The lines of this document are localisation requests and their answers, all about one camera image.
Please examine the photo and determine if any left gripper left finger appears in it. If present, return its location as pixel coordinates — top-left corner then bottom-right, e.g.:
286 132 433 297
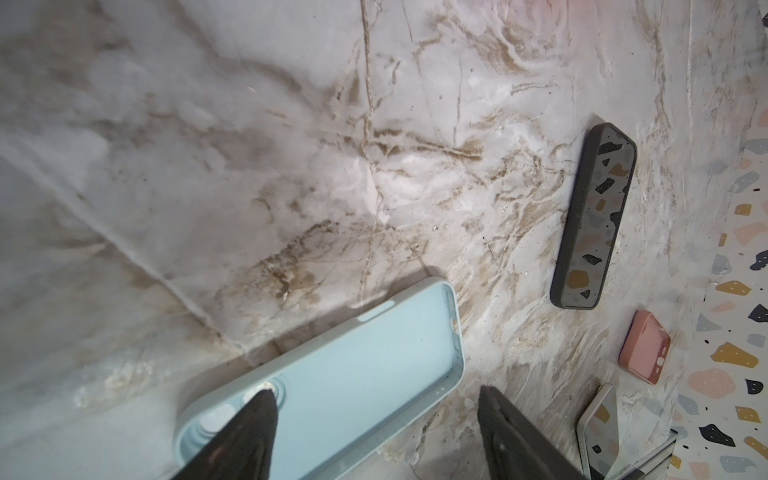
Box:
173 390 278 480

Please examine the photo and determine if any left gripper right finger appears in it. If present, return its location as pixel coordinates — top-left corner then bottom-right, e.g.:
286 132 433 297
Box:
478 385 585 480

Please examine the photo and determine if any light blue phone case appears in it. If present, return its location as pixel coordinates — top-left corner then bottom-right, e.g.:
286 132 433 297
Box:
173 277 465 479

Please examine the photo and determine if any black phone case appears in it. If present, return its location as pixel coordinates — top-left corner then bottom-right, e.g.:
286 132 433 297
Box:
550 122 637 310

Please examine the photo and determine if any pink phone case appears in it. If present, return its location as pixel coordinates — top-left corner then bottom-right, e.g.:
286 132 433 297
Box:
618 310 671 385

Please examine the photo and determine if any black smartphone right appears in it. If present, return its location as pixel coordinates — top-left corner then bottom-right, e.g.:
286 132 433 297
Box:
576 384 620 480

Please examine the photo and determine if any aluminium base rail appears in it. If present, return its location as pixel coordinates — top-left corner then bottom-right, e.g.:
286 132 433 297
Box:
619 430 679 480

